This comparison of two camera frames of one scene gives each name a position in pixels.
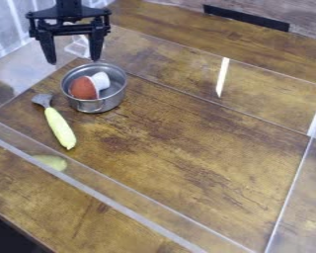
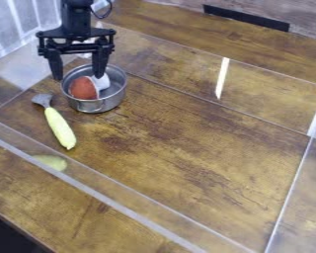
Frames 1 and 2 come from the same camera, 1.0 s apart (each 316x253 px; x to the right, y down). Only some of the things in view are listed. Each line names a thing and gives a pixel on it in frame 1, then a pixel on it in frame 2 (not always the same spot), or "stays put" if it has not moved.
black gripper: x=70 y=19 -> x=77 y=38
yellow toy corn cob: x=55 y=122 stays put
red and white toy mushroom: x=85 y=87 stays put
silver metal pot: x=110 y=96 stays put
